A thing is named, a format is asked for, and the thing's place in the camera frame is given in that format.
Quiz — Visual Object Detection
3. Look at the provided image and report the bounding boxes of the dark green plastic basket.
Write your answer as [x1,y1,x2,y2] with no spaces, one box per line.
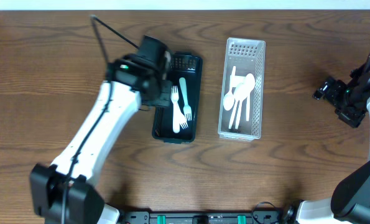
[152,52,203,144]

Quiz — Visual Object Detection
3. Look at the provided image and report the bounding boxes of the white spoon bowl down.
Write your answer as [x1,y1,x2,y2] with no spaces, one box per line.
[223,66,236,111]

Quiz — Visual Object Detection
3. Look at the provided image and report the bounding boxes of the white plastic fork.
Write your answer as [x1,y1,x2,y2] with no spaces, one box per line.
[170,86,180,133]
[178,110,188,129]

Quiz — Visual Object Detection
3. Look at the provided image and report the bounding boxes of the left black cable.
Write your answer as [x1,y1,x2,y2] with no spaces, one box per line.
[60,14,141,224]

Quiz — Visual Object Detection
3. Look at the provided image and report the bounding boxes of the clear plastic basket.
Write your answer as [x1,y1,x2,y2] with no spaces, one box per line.
[218,37,266,141]

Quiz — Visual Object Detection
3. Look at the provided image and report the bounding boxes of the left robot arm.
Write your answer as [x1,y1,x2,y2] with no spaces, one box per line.
[30,35,172,223]

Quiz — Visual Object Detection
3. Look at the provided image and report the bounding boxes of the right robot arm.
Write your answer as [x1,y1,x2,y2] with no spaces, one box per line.
[282,54,370,224]

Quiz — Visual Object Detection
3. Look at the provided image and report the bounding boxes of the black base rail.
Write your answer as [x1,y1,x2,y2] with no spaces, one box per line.
[118,202,297,224]

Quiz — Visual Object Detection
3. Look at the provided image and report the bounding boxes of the mint green plastic fork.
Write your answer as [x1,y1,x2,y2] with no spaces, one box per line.
[179,77,192,121]

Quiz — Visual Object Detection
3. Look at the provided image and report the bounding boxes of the white spoon horizontal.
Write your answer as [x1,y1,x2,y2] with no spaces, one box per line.
[235,83,249,129]

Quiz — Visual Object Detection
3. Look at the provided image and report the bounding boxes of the white label in clear basket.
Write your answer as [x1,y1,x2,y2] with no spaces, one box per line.
[229,75,245,88]

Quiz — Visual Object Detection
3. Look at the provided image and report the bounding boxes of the white spoon clear basket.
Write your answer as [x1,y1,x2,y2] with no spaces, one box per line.
[244,73,256,121]

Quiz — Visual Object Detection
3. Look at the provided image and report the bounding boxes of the white spoon bowl up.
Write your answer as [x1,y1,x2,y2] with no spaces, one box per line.
[228,83,244,129]

